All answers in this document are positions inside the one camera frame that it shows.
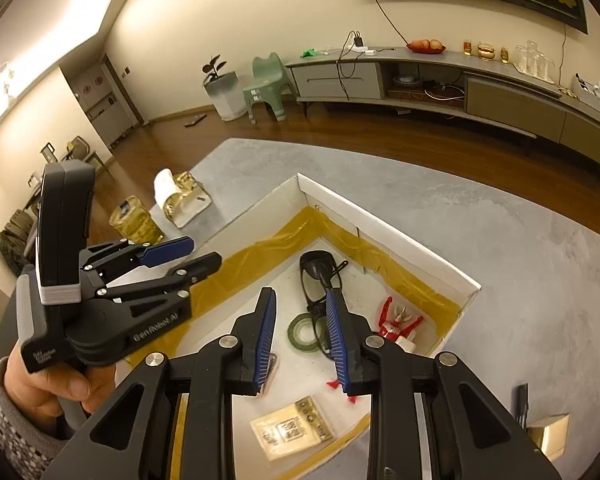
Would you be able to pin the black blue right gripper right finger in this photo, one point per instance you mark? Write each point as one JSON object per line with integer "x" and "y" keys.
{"x": 427, "y": 415}

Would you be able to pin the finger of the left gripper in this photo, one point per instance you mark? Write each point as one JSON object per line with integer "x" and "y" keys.
{"x": 112, "y": 260}
{"x": 178, "y": 278}

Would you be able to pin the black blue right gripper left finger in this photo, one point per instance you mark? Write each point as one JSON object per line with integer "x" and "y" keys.
{"x": 175, "y": 413}

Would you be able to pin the black marker pen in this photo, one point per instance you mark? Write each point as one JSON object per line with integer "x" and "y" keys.
{"x": 522, "y": 404}

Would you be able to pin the red silver hero figure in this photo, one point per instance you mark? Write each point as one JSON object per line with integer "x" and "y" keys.
{"x": 397, "y": 322}

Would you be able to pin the gold square tin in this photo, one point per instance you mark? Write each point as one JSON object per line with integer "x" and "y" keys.
{"x": 550, "y": 435}

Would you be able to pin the black glasses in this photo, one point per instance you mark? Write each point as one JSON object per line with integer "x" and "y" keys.
{"x": 319, "y": 273}

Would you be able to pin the green tape roll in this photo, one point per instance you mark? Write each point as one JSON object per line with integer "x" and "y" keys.
{"x": 308, "y": 333}

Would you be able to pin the yellow tissue pack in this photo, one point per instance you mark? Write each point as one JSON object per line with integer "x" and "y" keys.
{"x": 292, "y": 429}

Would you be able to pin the grey knit sleeve forearm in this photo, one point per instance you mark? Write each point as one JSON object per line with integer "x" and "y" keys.
{"x": 28, "y": 450}

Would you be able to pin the person left hand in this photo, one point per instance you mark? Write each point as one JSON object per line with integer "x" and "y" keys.
{"x": 37, "y": 395}

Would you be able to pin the yellow glass cup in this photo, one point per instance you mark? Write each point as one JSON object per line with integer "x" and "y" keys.
{"x": 134, "y": 222}

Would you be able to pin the white cardboard box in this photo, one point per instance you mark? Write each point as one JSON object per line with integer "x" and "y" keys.
{"x": 262, "y": 248}

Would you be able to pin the potted plant white pot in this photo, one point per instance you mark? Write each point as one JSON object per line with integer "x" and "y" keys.
{"x": 224, "y": 90}

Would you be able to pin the green child chair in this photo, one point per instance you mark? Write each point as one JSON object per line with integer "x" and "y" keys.
{"x": 270, "y": 79}

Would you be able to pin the red fruit bowl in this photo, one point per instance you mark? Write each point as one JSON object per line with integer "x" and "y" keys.
{"x": 426, "y": 46}

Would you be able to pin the long grey tv cabinet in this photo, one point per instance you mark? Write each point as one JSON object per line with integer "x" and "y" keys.
{"x": 453, "y": 84}

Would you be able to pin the white organiser box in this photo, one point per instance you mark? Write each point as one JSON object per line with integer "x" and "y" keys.
{"x": 586, "y": 92}

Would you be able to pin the clear glasses on tray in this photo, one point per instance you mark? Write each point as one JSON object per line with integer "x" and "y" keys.
{"x": 530, "y": 61}

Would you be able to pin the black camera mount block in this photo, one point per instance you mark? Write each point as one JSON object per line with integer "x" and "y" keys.
{"x": 63, "y": 220}

